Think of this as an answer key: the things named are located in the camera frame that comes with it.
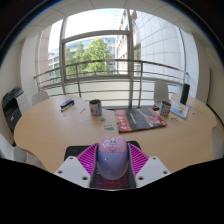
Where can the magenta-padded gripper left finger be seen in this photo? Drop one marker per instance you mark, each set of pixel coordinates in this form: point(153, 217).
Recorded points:
point(73, 171)

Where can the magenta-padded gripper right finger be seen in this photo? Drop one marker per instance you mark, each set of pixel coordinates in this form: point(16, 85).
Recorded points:
point(151, 171)

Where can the pink and lilac computer mouse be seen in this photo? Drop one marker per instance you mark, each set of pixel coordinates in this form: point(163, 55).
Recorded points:
point(112, 158)

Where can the black mouse pad red print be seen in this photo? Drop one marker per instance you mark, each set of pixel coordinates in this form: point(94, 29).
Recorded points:
point(75, 150)

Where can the red and dark magazine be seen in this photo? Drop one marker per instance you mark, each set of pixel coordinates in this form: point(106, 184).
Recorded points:
point(140, 120)

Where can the small teal card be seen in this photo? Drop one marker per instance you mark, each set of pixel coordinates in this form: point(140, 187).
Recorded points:
point(108, 127)

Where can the printed mug with blue band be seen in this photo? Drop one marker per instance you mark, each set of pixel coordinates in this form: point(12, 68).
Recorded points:
point(165, 109)

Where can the printed mug with dark rim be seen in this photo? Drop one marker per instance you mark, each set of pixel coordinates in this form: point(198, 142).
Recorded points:
point(95, 108)

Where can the white and blue booklet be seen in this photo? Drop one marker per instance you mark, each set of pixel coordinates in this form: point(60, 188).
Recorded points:
point(179, 109)

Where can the black upright speaker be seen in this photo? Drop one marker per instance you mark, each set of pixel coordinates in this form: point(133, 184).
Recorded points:
point(185, 94)

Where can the black office printer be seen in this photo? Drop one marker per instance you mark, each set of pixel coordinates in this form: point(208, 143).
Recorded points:
point(11, 108)

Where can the grey metal railing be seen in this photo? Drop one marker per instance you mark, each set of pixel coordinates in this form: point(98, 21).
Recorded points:
point(100, 61)

